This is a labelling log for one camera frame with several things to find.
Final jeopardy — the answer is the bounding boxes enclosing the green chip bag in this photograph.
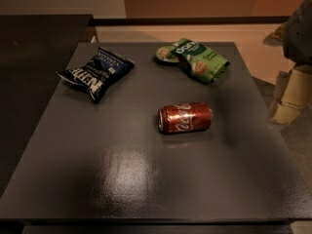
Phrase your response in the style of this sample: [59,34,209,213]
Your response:
[155,38,230,84]

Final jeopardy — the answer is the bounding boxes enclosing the blue chip bag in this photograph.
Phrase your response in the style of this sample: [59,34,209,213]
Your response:
[58,47,135,103]

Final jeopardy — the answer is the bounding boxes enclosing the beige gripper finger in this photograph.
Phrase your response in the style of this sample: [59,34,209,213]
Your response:
[269,63,312,126]

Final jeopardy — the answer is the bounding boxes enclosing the dark side cabinet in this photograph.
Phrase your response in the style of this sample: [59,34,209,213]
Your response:
[0,15,93,195]

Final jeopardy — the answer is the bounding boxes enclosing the red coke can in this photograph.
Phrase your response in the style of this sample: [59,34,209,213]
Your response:
[158,102,213,134]

